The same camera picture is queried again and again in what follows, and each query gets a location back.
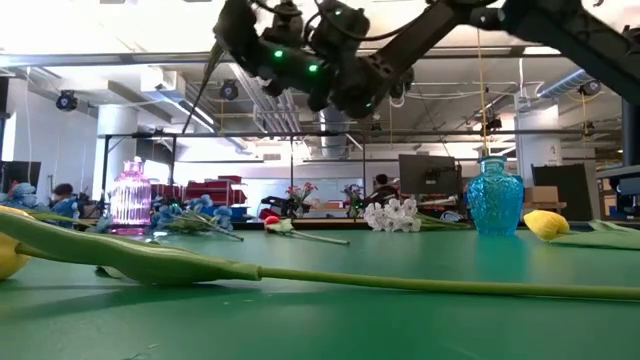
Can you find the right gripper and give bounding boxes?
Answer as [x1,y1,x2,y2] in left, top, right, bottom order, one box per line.
[213,0,301,99]

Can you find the red artificial tulip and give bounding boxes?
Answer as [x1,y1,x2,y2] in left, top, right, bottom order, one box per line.
[263,214,351,247]

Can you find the pink ribbed glass vase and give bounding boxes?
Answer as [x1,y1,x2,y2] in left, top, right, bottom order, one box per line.
[108,155,153,236]

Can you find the yellow artificial tulip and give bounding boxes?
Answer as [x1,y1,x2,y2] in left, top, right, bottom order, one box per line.
[523,208,640,251]
[0,204,640,303]

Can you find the blue textured glass vase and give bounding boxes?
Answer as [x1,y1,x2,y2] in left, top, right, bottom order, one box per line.
[465,154,525,236]

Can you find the red storage bins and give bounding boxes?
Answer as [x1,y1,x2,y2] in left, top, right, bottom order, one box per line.
[149,174,249,206]

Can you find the white round column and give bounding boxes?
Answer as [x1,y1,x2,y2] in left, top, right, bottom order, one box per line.
[92,103,140,201]

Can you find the distant pink flower bouquet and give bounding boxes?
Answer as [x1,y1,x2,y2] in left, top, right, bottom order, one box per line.
[287,182,319,219]

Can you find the distant purple flower bouquet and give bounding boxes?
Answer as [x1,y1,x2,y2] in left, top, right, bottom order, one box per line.
[342,183,366,220]

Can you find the person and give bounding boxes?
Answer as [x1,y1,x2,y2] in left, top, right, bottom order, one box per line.
[367,173,401,207]
[48,182,81,221]

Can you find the black background monitor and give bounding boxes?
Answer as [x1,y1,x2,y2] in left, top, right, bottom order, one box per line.
[0,160,42,191]
[398,153,462,197]

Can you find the green table mat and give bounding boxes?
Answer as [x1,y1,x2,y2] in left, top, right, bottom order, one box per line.
[0,225,640,360]

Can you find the white square column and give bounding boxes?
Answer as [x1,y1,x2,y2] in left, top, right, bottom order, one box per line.
[514,102,562,187]

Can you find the brown cardboard box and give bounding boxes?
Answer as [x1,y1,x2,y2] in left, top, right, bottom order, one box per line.
[523,185,560,204]

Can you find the large black panel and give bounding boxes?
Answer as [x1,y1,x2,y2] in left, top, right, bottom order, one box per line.
[530,162,601,222]

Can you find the grey desk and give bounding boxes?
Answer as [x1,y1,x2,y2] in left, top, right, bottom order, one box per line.
[596,164,640,221]

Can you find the black stand pole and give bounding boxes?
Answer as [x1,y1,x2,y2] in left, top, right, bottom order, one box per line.
[621,97,640,169]

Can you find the black hanging cable reel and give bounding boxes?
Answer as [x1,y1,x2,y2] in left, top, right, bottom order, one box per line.
[394,67,416,100]
[578,78,603,98]
[219,79,240,102]
[54,89,79,113]

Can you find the black metal rack frame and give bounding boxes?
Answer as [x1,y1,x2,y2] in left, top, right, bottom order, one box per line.
[97,130,369,221]

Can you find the silver round ceiling duct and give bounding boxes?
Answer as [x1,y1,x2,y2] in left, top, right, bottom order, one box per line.
[312,107,361,159]

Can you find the yellow hanging cord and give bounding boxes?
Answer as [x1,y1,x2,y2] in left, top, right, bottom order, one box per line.
[477,28,489,157]

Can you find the silver corrugated ceiling duct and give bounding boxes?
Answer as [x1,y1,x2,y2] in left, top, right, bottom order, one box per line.
[537,68,596,100]

